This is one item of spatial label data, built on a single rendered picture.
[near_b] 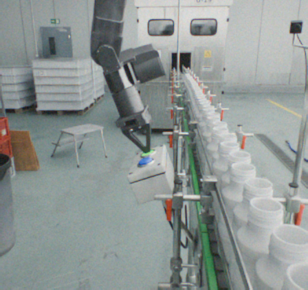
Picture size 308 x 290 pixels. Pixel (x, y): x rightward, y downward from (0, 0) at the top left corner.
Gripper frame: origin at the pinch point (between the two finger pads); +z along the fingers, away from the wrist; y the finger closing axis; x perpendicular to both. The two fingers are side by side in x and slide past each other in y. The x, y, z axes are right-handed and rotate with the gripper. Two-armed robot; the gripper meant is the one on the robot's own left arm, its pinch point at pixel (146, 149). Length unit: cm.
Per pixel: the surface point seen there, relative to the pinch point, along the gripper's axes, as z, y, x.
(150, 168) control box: 1.2, -9.5, -1.3
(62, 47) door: -153, 956, 330
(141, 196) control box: 6.5, -10.0, 2.6
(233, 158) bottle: 1.8, -15.8, -16.9
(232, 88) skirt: 166, 957, -160
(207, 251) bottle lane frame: 15.9, -19.3, -7.5
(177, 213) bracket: 9.4, -15.2, -4.1
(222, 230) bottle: 10.9, -21.8, -11.3
